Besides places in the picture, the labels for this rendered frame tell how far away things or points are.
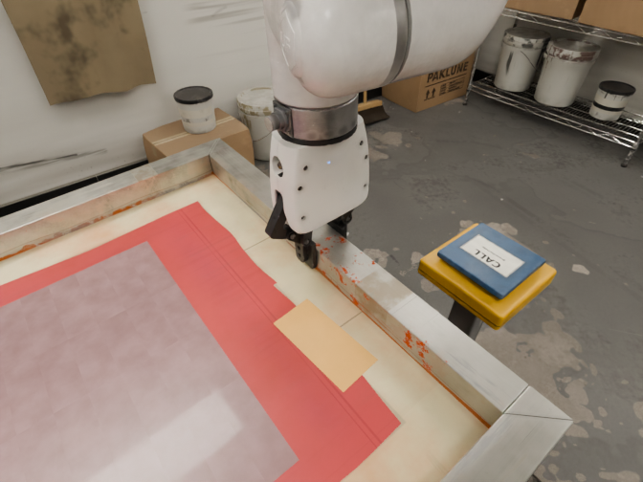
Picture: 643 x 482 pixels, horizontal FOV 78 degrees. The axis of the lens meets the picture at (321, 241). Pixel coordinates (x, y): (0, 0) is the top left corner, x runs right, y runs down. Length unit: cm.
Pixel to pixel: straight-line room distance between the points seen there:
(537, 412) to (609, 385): 145
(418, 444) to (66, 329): 37
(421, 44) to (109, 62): 213
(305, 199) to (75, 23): 201
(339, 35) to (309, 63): 2
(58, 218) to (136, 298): 18
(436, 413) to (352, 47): 30
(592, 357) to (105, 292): 169
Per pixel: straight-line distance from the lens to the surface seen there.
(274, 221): 41
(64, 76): 232
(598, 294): 213
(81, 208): 62
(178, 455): 39
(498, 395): 38
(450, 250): 56
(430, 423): 39
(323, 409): 39
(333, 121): 35
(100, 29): 230
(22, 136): 245
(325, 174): 38
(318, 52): 24
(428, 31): 27
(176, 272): 51
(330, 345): 42
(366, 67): 25
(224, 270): 50
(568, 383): 176
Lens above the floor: 134
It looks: 42 degrees down
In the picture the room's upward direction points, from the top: straight up
